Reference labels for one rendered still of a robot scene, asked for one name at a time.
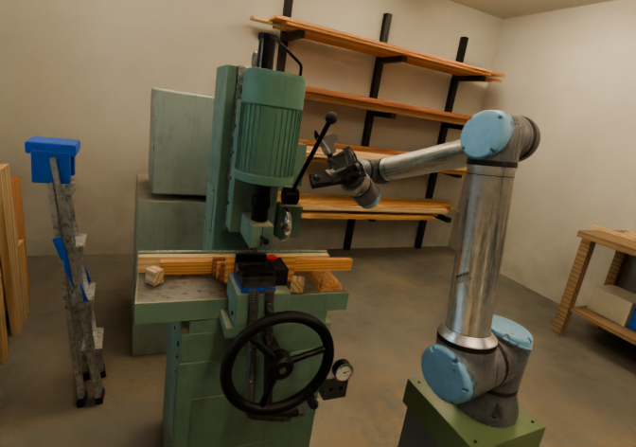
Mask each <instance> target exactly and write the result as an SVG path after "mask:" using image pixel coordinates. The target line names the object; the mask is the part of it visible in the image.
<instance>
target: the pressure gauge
mask: <svg viewBox="0 0 636 447"><path fill-rule="evenodd" d="M350 369H351V370H350ZM348 370H349V371H348ZM344 372H346V374H344ZM332 373H333V375H334V376H335V378H336V382H344V381H346V380H348V379H349V378H350V377H351V376H352V374H353V366H352V365H351V364H350V363H349V362H348V361H347V360H346V359H340V360H338V361H337V362H336V363H335V364H334V365H333V367H332Z"/></svg>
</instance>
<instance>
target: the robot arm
mask: <svg viewBox="0 0 636 447"><path fill-rule="evenodd" d="M337 139H338V136H337V135H336V134H328V135H325V137H324V138H323V140H322V142H321V144H320V147H321V149H322V151H323V153H324V155H326V156H327V158H328V159H327V165H328V170H324V171H322V172H315V173H311V174H310V175H309V180H310V185H311V188H324V187H330V186H336V185H341V187H342V189H343V190H344V191H346V192H347V194H348V195H349V196H350V197H351V198H352V199H353V200H355V201H356V202H357V204H358V205H359V206H361V207H363V208H372V207H374V206H376V205H377V204H378V203H379V201H380V198H381V192H380V189H379V188H378V187H377V186H376V185H375V183H376V184H386V183H389V182H390V181H392V180H396V179H401V178H406V177H412V176H418V175H422V174H428V173H433V172H439V171H444V170H454V169H459V168H464V167H467V174H466V182H465V188H464V195H463V203H462V209H461V216H460V223H459V230H458V237H457V244H456V251H455V258H454V265H453V272H452V279H451V287H450V300H449V307H448V313H447V320H446V321H444V322H442V323H441V324H439V325H438V327H437V334H436V341H435V344H434V345H431V346H429V347H427V348H426V349H425V350H424V352H423V354H422V357H421V362H422V363H421V369H422V373H423V376H424V378H425V380H426V382H427V384H428V386H430V387H431V388H432V391H433V392H434V393H435V394H436V395H437V396H438V397H439V398H440V399H442V400H443V401H445V402H449V403H453V404H457V406H458V407H459V408H460V409H461V410H462V411H463V412H464V413H466V414H467V415H468V416H470V417H471V418H473V419H474V420H477V421H479V422H480V423H482V424H485V425H488V426H492V427H497V428H506V427H510V426H512V425H514V424H515V423H516V421H517V418H518V415H519V404H518V396H517V393H518V390H519V387H520V384H521V379H522V376H523V372H524V370H525V367H526V364H527V361H528V358H529V355H530V352H531V350H532V345H533V336H532V334H531V333H530V332H529V331H528V330H527V329H525V328H524V327H523V326H521V325H519V324H518V323H516V322H514V321H512V320H509V319H507V318H504V317H501V316H498V315H495V314H494V308H495V301H496V295H497V289H498V283H499V276H500V271H501V265H502V258H503V252H504V241H505V234H506V228H507V223H508V216H509V210H510V204H511V198H512V191H513V186H514V180H515V173H516V170H517V169H518V164H519V162H521V161H523V160H525V159H527V158H529V157H530V156H531V155H532V154H533V153H534V152H535V151H536V150H537V148H538V146H539V142H540V131H539V127H538V125H537V124H536V123H535V122H534V121H533V120H532V119H531V118H529V117H527V116H520V115H515V114H510V113H507V112H505V111H501V110H486V111H482V112H480V113H478V114H476V115H474V116H473V117H472V118H471V119H469V120H468V122H467V123H466V125H465V126H464V128H463V130H462V133H461V137H460V139H459V140H455V141H452V142H448V143H444V144H440V145H436V146H432V147H429V148H425V149H421V150H417V151H413V152H406V153H403V154H399V155H395V156H391V157H384V158H381V159H376V160H373V159H358V158H357V155H356V154H355V153H354V152H353V150H352V149H351V148H350V147H349V146H347V147H345V148H343V151H342V152H339V153H338V154H336V155H334V153H335V152H336V148H335V146H334V144H335V142H336V141H337Z"/></svg>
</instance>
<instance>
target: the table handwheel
mask: <svg viewBox="0 0 636 447"><path fill-rule="evenodd" d="M283 323H299V324H303V325H306V326H308V327H310V328H312V329H313V330H315V331H316V332H317V333H318V335H319V336H320V338H321V340H322V343H323V345H322V346H321V347H319V348H316V349H312V350H309V351H306V352H303V353H300V354H296V355H293V356H290V355H289V353H288V352H287V351H286V350H284V349H282V348H281V347H280V346H279V344H278V342H277V340H276V338H275V336H274V342H273V343H272V344H271V345H270V346H269V347H268V348H267V347H266V346H264V335H260V338H261V340H262V342H263V344H262V343H261V342H260V341H259V340H258V339H257V338H256V337H255V335H256V334H258V333H259V332H261V331H263V330H265V329H267V328H269V327H271V326H274V325H278V324H283ZM248 341H250V342H251V343H252V344H253V345H254V346H255V347H257V348H258V349H259V350H260V351H261V352H262V353H263V354H264V355H265V356H266V357H267V360H266V365H267V367H268V369H269V371H270V374H271V378H270V380H269V382H268V384H267V387H266V389H265V391H264V394H263V396H262V398H261V400H260V402H251V401H249V400H247V399H245V398H243V397H242V396H241V395H240V394H239V393H238V392H237V390H236V389H235V387H234V384H233V379H232V370H233V365H234V363H235V360H236V358H237V356H238V354H239V352H240V350H241V349H242V348H243V346H244V345H245V344H246V343H247V342H248ZM321 353H324V355H323V360H322V364H321V365H320V368H319V370H318V371H317V373H316V375H315V376H314V378H313V379H312V380H311V381H310V382H309V383H308V384H307V385H306V386H305V387H304V388H303V389H302V390H300V391H299V392H298V393H296V394H294V395H293V396H291V397H289V398H288V399H285V400H282V401H279V402H270V403H267V401H268V399H269V397H270V394H271V392H272V390H273V388H274V385H275V382H276V380H283V379H285V378H287V377H289V376H290V375H291V374H292V372H293V368H294V363H297V362H299V361H302V360H305V359H307V358H309V357H312V356H315V355H318V354H321ZM333 359H334V343H333V339H332V336H331V334H330V332H329V330H328V328H327V326H326V325H325V324H324V323H323V322H322V321H321V320H320V319H318V318H317V317H315V316H313V315H311V314H309V313H304V312H299V311H283V312H277V313H271V314H268V315H265V316H263V317H261V318H259V319H258V320H256V321H254V322H253V323H251V324H250V325H248V326H247V327H246V328H244V329H243V330H242V331H241V332H240V333H239V334H238V335H237V336H236V337H235V339H234V340H233V341H232V342H231V344H230V345H229V347H228V349H227V350H226V352H225V353H224V356H223V358H222V361H221V370H220V382H221V389H222V392H223V394H224V396H225V397H226V399H227V400H228V401H229V402H230V403H231V404H232V405H234V406H235V407H236V408H237V409H238V410H240V411H242V412H244V413H247V414H251V415H257V416H271V415H276V414H280V413H283V412H286V411H289V410H291V409H293V408H294V407H296V406H298V405H300V404H301V403H303V402H305V401H306V400H307V399H306V396H305V392H304V391H305V389H306V388H309V389H310V390H311V392H312V393H313V394H314V393H315V392H316V391H317V390H318V389H319V388H320V387H321V385H322V384H323V383H324V381H325V380H326V378H327V375H328V373H329V372H330V370H331V367H332V363H333Z"/></svg>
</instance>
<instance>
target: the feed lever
mask: <svg viewBox="0 0 636 447"><path fill-rule="evenodd" d="M325 119H326V122H327V123H326V125H325V127H324V128H323V130H322V132H321V133H320V135H319V137H318V139H317V141H316V143H315V145H314V147H313V148H312V150H311V152H310V154H309V157H308V159H307V161H306V163H305V165H304V167H303V168H302V169H301V171H300V173H299V175H298V177H297V179H296V181H295V183H294V185H293V187H292V188H285V187H283V188H282V191H281V202H282V203H283V205H297V204H298V201H299V190H298V188H297V186H298V185H299V183H300V181H301V179H302V177H303V175H304V173H305V172H306V170H307V168H308V166H309V163H310V162H311V160H312V158H313V156H314V155H315V153H316V151H317V150H318V148H319V146H320V144H321V142H322V140H323V138H324V137H325V135H326V133H327V130H328V128H329V126H330V125H331V124H335V123H336V122H337V120H338V116H337V115H336V113H334V112H328V113H327V114H326V117H325Z"/></svg>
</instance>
